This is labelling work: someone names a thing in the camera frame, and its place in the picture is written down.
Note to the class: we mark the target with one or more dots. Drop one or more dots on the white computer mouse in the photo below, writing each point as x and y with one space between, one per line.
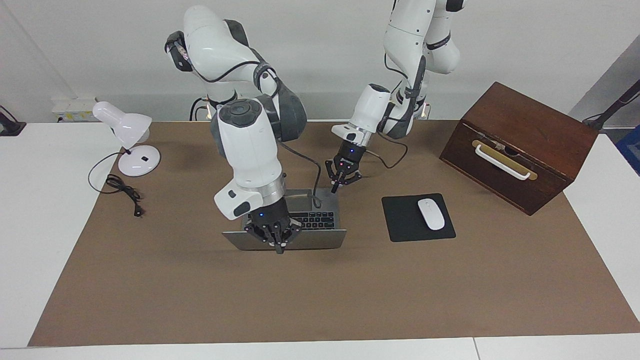
431 214

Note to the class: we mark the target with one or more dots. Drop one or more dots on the brown table mat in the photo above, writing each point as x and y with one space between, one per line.
300 300

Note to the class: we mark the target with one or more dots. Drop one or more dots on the dark brown wooden box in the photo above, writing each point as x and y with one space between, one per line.
525 120

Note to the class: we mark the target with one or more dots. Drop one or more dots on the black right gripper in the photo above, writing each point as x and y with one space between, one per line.
270 215

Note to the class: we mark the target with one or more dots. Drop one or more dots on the white wall power strip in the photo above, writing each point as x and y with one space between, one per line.
72 107

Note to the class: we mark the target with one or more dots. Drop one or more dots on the black camera clamp mount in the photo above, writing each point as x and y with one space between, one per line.
10 129
607 115

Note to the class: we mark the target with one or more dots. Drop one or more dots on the white desk lamp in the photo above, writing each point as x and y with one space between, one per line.
140 162

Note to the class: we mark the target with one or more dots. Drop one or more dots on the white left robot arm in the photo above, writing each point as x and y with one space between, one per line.
410 40

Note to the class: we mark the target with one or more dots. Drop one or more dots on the black mouse pad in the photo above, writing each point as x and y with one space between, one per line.
400 220

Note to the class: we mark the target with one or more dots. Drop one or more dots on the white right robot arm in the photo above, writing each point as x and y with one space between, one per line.
250 145

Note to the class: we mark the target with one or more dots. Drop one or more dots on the silver grey laptop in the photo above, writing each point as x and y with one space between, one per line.
325 239

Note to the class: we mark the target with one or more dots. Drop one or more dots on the blue object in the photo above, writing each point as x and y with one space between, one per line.
632 150

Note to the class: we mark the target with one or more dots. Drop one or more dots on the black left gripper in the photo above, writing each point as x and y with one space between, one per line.
350 157

